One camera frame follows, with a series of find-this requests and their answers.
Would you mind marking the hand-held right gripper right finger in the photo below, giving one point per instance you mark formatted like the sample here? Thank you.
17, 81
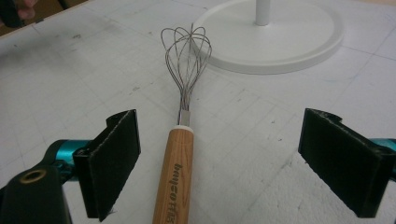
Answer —
342, 161

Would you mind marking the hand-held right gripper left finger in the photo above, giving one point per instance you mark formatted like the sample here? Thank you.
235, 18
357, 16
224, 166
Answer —
107, 168

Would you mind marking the white round stand base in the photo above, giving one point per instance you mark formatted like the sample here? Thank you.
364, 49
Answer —
274, 46

